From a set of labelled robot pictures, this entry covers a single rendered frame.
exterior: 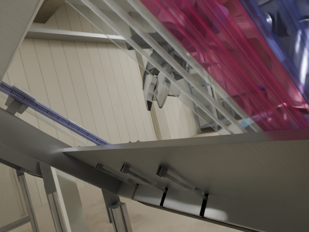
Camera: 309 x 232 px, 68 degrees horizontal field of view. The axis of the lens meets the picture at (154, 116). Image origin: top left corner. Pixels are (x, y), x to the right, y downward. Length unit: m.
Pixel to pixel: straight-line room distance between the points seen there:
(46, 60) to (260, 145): 3.74
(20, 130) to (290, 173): 0.52
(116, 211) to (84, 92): 3.37
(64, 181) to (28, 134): 0.36
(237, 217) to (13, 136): 0.48
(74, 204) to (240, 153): 0.77
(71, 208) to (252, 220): 0.68
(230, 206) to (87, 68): 3.86
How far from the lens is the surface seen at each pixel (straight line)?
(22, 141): 0.59
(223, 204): 0.43
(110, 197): 0.74
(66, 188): 0.92
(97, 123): 4.00
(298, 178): 0.27
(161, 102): 0.50
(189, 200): 0.48
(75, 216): 0.95
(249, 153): 0.23
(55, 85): 3.79
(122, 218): 0.74
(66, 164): 0.61
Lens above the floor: 0.89
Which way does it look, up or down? 2 degrees down
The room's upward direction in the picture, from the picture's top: 14 degrees counter-clockwise
